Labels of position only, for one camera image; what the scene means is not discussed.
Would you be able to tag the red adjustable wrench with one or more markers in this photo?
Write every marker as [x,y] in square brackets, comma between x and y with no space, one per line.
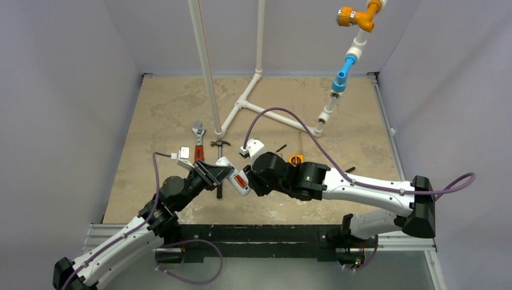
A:
[198,131]

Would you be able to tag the white remote control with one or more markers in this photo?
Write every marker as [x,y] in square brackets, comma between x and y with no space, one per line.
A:
[223,161]

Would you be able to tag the red battery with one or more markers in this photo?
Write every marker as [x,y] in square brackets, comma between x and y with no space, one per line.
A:
[240,181]

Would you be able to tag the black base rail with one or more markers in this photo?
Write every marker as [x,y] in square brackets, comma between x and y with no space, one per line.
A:
[325,243]

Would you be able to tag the blue pipe fitting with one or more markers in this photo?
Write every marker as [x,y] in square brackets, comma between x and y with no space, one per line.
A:
[339,83]

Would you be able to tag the orange pipe valve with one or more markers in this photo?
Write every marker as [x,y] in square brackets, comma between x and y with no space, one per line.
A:
[348,16]

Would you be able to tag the small black screwdriver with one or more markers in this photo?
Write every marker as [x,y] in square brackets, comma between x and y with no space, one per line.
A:
[279,150]

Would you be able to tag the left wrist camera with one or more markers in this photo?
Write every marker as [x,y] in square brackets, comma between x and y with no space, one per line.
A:
[182,158]

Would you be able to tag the yellow tape measure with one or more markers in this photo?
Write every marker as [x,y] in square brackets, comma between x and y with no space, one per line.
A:
[296,159]

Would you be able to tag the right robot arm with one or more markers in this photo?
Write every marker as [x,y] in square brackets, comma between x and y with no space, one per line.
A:
[400,205]

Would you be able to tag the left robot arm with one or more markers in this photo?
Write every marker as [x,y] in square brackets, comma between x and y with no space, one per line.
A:
[154,226]

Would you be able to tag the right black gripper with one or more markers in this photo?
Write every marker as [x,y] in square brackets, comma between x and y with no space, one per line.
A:
[256,180]

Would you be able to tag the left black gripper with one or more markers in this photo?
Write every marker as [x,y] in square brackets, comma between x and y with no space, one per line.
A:
[214,174]

